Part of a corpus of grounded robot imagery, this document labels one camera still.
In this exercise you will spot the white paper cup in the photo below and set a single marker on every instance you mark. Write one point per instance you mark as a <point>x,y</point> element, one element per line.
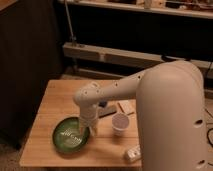
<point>120,123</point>

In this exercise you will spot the beige sponge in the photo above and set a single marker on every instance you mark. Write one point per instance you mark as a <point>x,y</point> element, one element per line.
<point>126,107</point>

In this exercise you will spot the metal pole stand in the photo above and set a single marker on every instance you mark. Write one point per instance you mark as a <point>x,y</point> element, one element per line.
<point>72,36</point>

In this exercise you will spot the white remote control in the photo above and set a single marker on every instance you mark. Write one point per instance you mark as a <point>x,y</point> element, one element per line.
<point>133,154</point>

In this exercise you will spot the blue sponge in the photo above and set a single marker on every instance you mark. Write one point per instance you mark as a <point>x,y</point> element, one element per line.
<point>103,104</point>

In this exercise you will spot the green ceramic bowl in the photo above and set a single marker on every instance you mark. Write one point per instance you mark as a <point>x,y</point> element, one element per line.
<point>66,137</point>

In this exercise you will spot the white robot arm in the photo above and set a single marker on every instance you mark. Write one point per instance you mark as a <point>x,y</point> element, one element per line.
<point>170,111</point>

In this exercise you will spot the wooden shelf unit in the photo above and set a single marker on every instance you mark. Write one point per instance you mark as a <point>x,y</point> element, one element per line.
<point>127,35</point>

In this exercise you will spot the black object on shelf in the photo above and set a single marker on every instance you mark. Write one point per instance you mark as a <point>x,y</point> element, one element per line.
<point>171,59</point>

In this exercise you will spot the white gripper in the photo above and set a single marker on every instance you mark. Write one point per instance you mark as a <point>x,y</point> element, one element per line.
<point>88,118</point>

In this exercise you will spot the brown rectangular block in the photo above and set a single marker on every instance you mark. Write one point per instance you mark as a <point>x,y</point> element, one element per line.
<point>109,110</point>

